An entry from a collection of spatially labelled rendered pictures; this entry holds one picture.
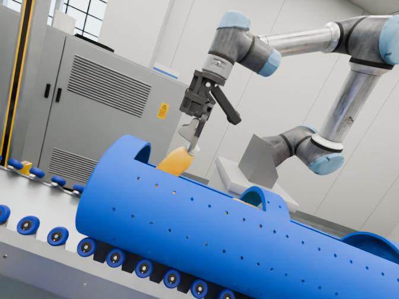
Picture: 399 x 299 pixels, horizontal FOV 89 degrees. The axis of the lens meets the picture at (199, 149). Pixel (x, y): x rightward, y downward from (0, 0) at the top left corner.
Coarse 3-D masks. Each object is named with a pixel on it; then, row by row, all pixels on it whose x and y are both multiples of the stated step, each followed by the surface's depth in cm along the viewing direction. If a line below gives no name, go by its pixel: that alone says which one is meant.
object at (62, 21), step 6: (60, 12) 170; (60, 18) 171; (66, 18) 173; (72, 18) 176; (54, 24) 174; (60, 24) 173; (66, 24) 175; (72, 24) 178; (66, 30) 176; (72, 30) 181
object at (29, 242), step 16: (0, 224) 49; (0, 240) 48; (16, 240) 49; (32, 240) 49; (48, 256) 49; (64, 256) 49; (80, 256) 50; (96, 272) 50; (112, 272) 50; (128, 272) 51; (144, 288) 50; (160, 288) 51; (176, 288) 52
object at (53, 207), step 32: (0, 192) 59; (32, 192) 64; (64, 192) 70; (64, 224) 58; (0, 256) 49; (32, 256) 49; (96, 256) 52; (128, 256) 56; (0, 288) 53; (32, 288) 49; (64, 288) 49; (96, 288) 50; (128, 288) 50
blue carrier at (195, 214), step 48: (144, 144) 53; (96, 192) 43; (144, 192) 44; (192, 192) 46; (144, 240) 44; (192, 240) 44; (240, 240) 45; (288, 240) 46; (336, 240) 50; (384, 240) 59; (240, 288) 48; (288, 288) 46; (336, 288) 46; (384, 288) 47
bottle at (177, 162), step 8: (176, 152) 58; (184, 152) 57; (168, 160) 58; (176, 160) 57; (184, 160) 57; (192, 160) 59; (160, 168) 59; (168, 168) 58; (176, 168) 58; (184, 168) 59
